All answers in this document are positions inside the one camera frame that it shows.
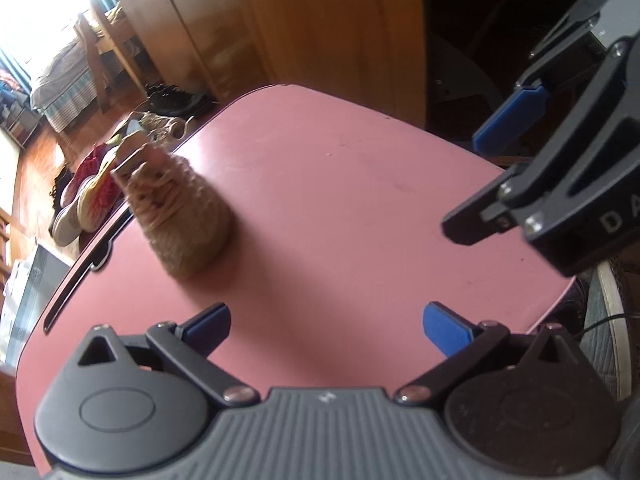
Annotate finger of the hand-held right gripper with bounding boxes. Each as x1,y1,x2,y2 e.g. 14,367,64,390
442,35,640,247
472,0,623,157

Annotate black sneaker white sole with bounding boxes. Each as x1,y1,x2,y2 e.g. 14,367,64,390
52,165,72,206

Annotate red knit sneaker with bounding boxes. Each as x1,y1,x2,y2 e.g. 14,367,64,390
62,142,108,211

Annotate black cable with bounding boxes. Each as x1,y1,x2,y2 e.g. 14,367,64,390
580,311,640,335

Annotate beige knit sneaker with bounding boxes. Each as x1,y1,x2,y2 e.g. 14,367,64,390
112,142,232,279

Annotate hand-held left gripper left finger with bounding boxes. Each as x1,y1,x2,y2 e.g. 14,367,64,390
75,302,261,408

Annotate bed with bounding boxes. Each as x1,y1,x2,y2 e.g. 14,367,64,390
30,35,109,132

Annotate wooden wardrobe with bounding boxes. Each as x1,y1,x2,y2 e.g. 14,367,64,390
102,0,426,131

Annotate grey insole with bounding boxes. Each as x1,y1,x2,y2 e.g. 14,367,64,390
120,117,147,144

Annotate grey metal frame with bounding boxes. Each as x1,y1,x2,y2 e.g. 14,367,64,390
430,35,503,121

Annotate black lace-up sneaker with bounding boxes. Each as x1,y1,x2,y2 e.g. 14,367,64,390
145,82,216,119

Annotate cream sneaker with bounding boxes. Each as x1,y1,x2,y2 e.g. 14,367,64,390
140,112,199,142

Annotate grey knit shoe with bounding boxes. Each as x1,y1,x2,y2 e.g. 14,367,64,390
582,260,632,402

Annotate clothes rack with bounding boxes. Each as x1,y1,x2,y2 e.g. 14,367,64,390
0,67,44,149

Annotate wooden chair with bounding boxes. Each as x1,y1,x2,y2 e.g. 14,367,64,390
75,0,151,111

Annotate red sneaker yellow sole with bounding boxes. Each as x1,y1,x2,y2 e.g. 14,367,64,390
77,152,127,233

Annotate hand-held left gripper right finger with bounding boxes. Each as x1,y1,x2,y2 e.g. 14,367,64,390
395,301,583,407

